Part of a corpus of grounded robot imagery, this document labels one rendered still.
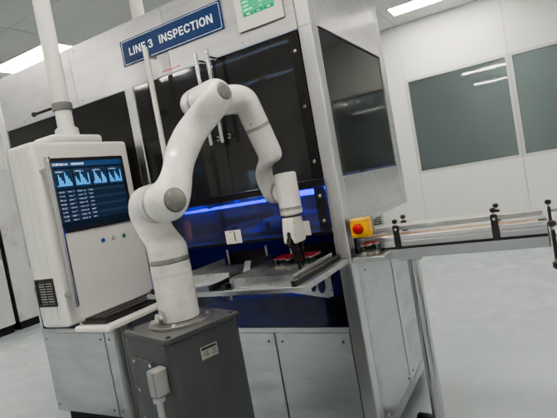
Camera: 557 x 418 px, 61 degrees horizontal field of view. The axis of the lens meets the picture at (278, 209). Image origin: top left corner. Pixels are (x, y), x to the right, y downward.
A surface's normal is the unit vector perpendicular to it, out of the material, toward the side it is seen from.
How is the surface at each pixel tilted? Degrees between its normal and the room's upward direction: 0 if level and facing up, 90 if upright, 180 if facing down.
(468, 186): 90
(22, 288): 90
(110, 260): 90
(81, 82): 90
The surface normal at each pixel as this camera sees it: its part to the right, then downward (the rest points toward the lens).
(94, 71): -0.48, 0.13
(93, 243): 0.87, -0.13
